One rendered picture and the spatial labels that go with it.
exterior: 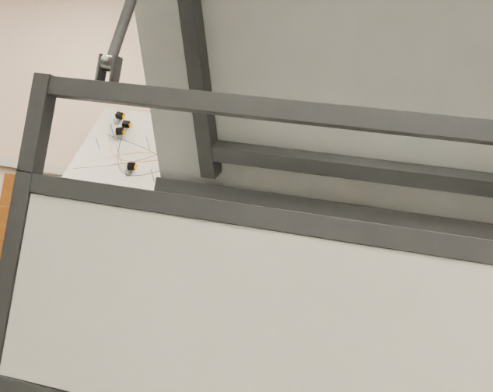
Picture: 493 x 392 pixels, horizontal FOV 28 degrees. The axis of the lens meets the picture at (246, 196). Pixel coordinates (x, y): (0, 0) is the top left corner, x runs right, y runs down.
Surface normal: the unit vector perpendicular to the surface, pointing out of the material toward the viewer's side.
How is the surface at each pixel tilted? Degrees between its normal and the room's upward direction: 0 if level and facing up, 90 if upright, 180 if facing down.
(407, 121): 90
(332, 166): 127
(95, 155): 50
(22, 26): 90
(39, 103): 90
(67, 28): 90
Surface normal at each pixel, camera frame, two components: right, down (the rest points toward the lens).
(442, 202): -0.40, 0.50
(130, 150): -0.11, -0.71
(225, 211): -0.37, -0.11
